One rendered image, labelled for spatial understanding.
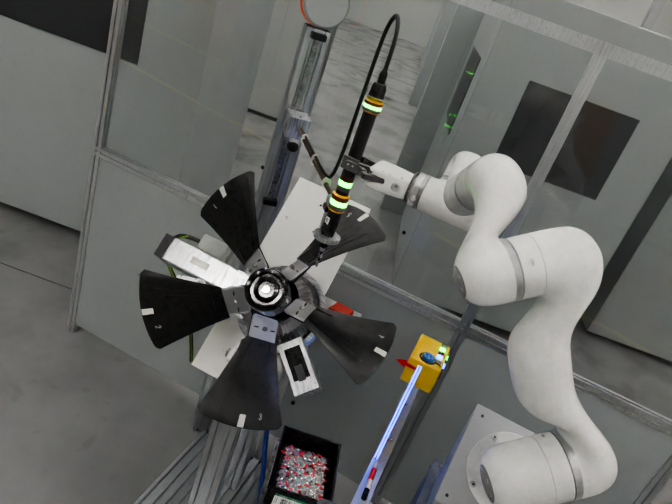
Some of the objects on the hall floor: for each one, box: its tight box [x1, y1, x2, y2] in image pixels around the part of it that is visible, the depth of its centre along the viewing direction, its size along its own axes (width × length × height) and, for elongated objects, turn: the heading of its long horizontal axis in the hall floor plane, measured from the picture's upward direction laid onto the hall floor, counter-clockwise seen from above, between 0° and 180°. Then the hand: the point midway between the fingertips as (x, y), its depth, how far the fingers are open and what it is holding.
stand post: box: [223, 429, 259, 491], centre depth 219 cm, size 4×9×115 cm, turn 37°
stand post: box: [188, 420, 242, 504], centre depth 204 cm, size 4×9×91 cm, turn 37°
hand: (353, 161), depth 142 cm, fingers closed on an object, 4 cm apart
